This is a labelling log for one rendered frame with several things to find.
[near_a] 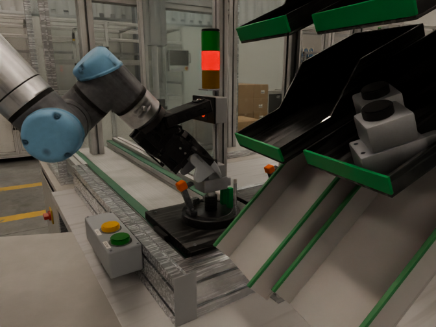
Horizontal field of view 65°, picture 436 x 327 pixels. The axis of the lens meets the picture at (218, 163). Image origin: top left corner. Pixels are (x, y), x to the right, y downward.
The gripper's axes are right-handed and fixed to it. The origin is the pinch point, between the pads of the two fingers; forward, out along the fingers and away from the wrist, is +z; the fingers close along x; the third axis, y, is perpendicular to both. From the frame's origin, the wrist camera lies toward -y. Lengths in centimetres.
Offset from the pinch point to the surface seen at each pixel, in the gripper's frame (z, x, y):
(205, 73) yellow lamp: -9.1, -17.8, -21.2
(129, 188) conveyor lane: 9.0, -46.6, 15.5
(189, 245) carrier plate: 0.5, 9.6, 16.7
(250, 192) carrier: 21.2, -8.7, -5.0
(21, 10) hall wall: -81, -796, -126
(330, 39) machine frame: 47, -59, -104
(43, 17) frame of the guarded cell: -44, -82, -13
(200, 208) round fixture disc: 5.3, -1.8, 8.7
